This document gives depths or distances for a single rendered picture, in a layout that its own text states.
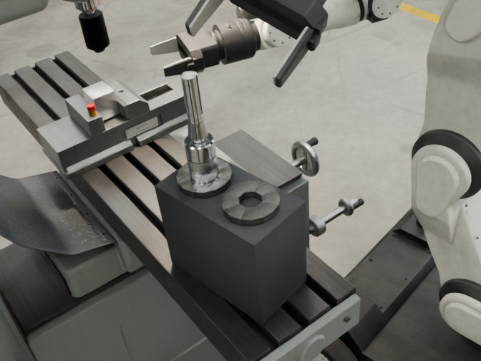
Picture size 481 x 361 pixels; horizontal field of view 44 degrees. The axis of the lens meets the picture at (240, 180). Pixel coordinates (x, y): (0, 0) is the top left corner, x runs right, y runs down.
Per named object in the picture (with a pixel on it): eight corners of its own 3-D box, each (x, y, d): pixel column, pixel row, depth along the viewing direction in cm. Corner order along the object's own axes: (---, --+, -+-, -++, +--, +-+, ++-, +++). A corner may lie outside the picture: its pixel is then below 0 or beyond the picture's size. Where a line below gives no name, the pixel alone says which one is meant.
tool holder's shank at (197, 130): (212, 135, 92) (203, 71, 85) (204, 147, 90) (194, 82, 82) (194, 131, 93) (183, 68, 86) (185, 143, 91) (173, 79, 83)
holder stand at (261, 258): (217, 225, 115) (204, 142, 102) (308, 281, 103) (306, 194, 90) (171, 263, 109) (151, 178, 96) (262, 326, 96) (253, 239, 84)
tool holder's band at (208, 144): (220, 137, 93) (219, 132, 92) (207, 155, 89) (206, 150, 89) (192, 133, 94) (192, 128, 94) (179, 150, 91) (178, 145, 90)
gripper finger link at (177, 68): (162, 64, 120) (191, 56, 122) (164, 78, 122) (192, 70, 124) (164, 67, 119) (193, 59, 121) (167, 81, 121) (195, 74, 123)
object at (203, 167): (223, 167, 96) (220, 137, 93) (211, 185, 93) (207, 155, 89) (197, 162, 98) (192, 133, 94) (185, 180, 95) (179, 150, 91)
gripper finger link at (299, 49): (272, 74, 57) (307, 23, 58) (273, 87, 60) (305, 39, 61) (286, 82, 57) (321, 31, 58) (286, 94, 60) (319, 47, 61)
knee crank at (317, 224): (354, 198, 184) (356, 184, 180) (368, 208, 180) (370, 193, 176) (301, 232, 175) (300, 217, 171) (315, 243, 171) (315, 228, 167)
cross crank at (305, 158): (303, 159, 186) (303, 128, 179) (329, 177, 179) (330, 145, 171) (263, 181, 180) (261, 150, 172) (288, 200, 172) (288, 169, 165)
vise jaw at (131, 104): (124, 90, 144) (121, 75, 141) (150, 111, 135) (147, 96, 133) (102, 99, 141) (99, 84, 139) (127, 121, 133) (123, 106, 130)
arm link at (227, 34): (172, 22, 128) (225, 9, 131) (179, 62, 134) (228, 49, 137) (190, 46, 119) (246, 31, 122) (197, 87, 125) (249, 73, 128)
